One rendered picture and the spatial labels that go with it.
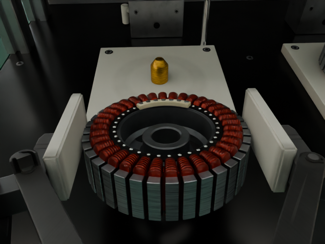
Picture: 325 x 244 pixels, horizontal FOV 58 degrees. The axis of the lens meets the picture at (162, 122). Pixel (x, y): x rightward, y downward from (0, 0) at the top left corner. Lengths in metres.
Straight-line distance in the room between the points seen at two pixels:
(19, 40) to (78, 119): 0.26
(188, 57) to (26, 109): 0.20
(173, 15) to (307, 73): 0.19
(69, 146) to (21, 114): 0.18
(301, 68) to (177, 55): 0.15
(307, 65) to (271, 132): 0.24
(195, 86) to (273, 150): 0.18
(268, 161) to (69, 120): 0.11
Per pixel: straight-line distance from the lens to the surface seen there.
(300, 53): 0.42
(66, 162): 0.16
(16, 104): 0.36
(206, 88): 0.33
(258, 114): 0.19
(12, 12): 0.42
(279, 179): 0.17
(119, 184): 0.16
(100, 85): 0.33
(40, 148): 0.17
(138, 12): 0.43
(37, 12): 0.54
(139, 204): 0.17
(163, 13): 0.43
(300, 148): 0.17
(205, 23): 0.39
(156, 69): 0.32
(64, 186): 0.16
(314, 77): 0.38
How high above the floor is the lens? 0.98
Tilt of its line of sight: 44 degrees down
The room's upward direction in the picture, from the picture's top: straight up
